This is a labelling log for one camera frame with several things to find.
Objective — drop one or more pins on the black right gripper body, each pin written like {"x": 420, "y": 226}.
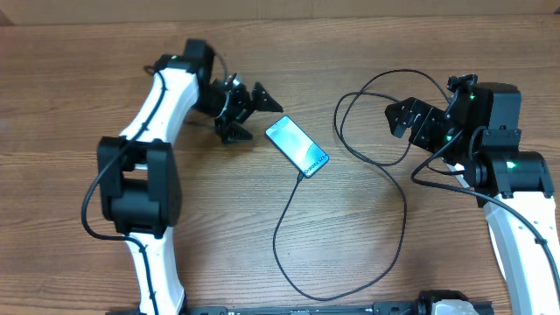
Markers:
{"x": 430, "y": 133}

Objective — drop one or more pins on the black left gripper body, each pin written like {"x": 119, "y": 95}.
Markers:
{"x": 236, "y": 105}

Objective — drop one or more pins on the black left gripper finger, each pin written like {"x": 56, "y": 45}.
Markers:
{"x": 262, "y": 101}
{"x": 231, "y": 132}

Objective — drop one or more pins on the blue-screen Samsung Galaxy smartphone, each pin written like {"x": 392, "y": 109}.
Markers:
{"x": 297, "y": 146}

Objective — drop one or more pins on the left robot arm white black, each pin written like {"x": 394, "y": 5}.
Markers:
{"x": 138, "y": 178}

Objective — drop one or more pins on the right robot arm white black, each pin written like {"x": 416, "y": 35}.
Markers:
{"x": 478, "y": 137}

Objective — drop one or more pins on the white power strip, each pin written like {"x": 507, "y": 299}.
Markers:
{"x": 456, "y": 169}

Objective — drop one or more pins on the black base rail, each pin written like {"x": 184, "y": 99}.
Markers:
{"x": 428, "y": 302}

